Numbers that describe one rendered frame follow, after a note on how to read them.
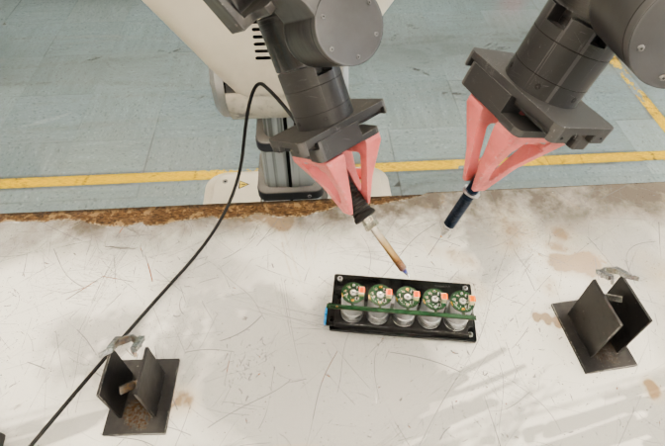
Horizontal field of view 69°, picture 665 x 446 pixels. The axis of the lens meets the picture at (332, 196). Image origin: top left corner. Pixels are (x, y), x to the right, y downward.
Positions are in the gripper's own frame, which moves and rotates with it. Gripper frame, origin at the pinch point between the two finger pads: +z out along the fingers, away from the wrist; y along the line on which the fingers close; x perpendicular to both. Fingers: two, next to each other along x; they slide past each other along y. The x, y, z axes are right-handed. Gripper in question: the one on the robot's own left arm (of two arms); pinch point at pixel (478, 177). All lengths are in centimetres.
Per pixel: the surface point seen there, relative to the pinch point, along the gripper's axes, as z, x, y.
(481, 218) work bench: 15.3, 18.3, -7.9
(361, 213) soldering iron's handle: 10.0, -4.5, -6.0
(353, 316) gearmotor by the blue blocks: 20.0, -4.2, -0.2
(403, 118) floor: 69, 95, -107
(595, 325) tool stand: 11.4, 16.4, 11.1
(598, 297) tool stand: 8.6, 15.8, 9.4
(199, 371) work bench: 28.9, -18.7, -2.5
